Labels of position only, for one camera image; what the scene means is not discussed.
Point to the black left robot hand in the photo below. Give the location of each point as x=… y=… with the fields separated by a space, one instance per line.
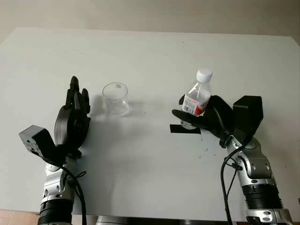
x=70 y=126

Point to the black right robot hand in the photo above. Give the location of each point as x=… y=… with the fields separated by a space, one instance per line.
x=218 y=117

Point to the clear water bottle red label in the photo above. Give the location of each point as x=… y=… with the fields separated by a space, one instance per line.
x=198 y=96

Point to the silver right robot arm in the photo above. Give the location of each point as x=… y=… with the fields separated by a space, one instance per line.
x=257 y=178

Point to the clear plastic cup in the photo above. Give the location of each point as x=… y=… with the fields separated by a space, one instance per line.
x=116 y=100

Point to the black tape strip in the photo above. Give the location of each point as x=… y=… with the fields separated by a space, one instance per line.
x=177 y=129

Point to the dark robot torso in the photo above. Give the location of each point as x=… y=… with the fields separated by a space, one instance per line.
x=140 y=221

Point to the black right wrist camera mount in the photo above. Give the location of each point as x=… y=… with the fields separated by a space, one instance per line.
x=248 y=114

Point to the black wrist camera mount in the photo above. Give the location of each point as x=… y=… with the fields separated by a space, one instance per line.
x=248 y=114
x=37 y=143

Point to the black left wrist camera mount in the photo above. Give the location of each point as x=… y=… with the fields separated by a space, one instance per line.
x=37 y=143

